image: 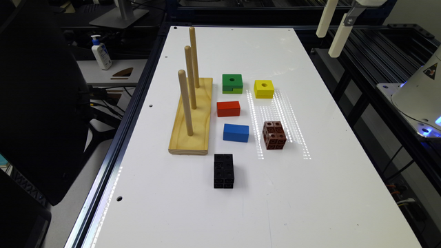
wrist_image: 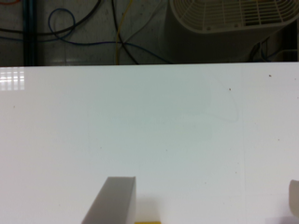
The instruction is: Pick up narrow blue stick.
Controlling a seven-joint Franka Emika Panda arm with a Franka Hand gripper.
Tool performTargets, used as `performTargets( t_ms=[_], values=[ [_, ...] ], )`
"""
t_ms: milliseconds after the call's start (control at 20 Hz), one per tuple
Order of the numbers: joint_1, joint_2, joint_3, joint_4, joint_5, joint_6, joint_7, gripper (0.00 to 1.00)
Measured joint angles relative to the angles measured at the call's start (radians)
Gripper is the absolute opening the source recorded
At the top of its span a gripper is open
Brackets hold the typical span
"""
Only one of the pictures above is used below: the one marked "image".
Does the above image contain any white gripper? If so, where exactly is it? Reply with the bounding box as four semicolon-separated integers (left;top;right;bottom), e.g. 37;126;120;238
316;0;387;58

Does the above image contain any blue rectangular wooden block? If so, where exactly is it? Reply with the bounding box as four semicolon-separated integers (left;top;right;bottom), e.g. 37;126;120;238
223;123;249;143

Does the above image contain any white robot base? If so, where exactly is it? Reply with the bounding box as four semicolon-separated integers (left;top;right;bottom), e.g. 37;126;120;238
377;49;440;139

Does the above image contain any yellow wooden block with hole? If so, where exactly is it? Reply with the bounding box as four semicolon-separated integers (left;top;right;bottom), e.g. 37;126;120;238
254;80;274;99

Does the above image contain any green wooden block with hole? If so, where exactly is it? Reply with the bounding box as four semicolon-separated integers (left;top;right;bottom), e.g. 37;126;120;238
223;74;243;94

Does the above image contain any brown interlocking brick cube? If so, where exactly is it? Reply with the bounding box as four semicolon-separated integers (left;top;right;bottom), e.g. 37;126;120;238
262;121;287;149

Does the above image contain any red rectangular wooden block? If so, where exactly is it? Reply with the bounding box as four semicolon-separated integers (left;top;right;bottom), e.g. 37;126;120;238
217;101;240;117

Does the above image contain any rear wooden peg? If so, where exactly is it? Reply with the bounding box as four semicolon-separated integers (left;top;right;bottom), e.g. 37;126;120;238
189;26;200;88

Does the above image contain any wooden peg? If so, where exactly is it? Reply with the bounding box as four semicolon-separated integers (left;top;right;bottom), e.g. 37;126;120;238
178;70;194;136
185;45;197;110
189;26;200;88

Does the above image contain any middle wooden peg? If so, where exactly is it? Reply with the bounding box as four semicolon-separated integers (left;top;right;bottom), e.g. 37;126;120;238
185;45;197;110

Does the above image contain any front wooden peg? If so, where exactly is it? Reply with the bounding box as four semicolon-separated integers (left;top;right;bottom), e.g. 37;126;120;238
178;70;194;136

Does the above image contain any black interlocking brick block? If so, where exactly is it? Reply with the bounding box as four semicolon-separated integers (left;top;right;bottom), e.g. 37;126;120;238
214;154;235;189

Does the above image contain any wooden peg board base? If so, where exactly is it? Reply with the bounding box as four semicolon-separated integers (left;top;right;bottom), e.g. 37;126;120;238
168;78;213;155

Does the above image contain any grey monitor stand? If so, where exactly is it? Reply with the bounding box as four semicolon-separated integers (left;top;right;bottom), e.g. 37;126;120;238
89;0;149;29

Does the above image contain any white hand sanitizer bottle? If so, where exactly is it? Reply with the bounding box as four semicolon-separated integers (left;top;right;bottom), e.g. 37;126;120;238
91;34;112;70

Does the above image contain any black office chair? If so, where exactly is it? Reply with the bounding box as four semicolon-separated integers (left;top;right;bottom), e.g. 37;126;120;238
1;0;120;205

